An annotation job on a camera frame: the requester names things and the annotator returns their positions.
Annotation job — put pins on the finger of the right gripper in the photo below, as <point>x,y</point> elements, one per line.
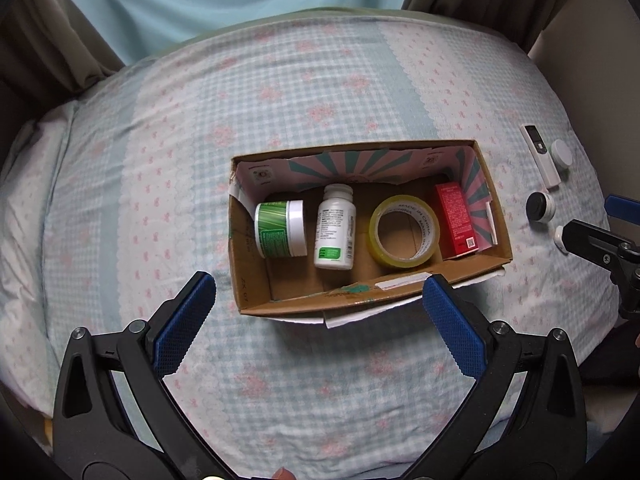
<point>598,246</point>
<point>623,208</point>

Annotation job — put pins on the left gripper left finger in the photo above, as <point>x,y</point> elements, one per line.
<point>175,324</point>

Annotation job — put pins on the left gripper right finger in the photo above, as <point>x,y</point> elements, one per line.
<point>463,328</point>

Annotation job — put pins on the small white black-lid jar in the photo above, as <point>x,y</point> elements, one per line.
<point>540,207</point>

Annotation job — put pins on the white round cream jar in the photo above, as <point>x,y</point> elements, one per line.
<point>561,154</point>

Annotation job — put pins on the red cosmetic carton box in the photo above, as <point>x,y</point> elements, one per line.
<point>457,237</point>

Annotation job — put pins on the green label white jar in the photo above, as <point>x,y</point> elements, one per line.
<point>279,229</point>

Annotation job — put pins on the white earbuds case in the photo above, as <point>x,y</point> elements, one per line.
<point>558,240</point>

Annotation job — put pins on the white air conditioner remote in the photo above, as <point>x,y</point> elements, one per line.
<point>541,156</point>

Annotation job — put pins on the yellow tape roll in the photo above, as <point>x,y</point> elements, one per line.
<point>403,232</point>

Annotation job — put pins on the checked floral bed quilt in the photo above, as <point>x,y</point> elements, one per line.
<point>112,201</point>

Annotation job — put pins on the white pill bottle green label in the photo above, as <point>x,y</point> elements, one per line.
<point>334,244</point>

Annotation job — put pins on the brown cardboard box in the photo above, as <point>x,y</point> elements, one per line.
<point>288,287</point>

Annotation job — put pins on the brown curtain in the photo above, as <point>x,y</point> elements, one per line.
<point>50,53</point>

